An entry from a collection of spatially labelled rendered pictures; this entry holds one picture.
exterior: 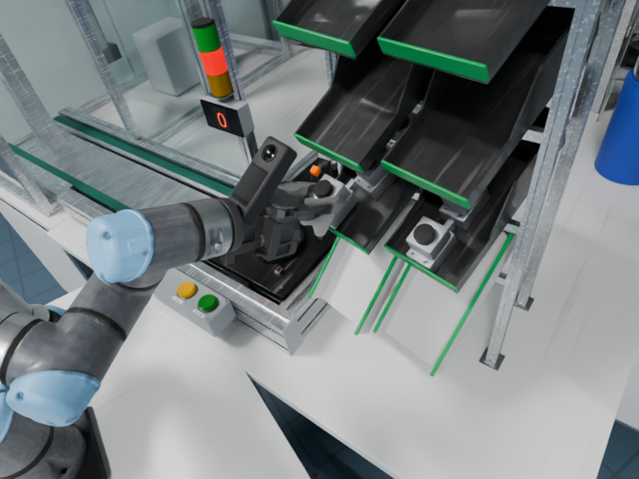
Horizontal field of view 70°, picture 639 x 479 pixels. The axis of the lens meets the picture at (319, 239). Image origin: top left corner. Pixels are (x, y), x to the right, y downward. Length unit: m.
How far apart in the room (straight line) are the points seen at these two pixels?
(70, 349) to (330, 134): 0.43
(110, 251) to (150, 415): 0.60
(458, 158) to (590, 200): 0.84
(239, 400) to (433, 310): 0.44
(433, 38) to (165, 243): 0.36
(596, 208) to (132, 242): 1.17
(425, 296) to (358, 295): 0.13
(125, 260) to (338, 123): 0.36
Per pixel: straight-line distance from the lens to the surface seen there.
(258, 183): 0.59
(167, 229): 0.53
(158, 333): 1.17
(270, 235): 0.62
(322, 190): 0.70
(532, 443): 0.96
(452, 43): 0.53
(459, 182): 0.59
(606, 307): 1.17
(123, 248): 0.51
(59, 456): 1.02
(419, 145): 0.64
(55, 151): 1.91
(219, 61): 1.07
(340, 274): 0.91
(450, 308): 0.83
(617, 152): 1.45
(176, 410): 1.04
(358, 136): 0.67
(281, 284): 1.00
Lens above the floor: 1.73
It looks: 44 degrees down
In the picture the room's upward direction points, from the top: 10 degrees counter-clockwise
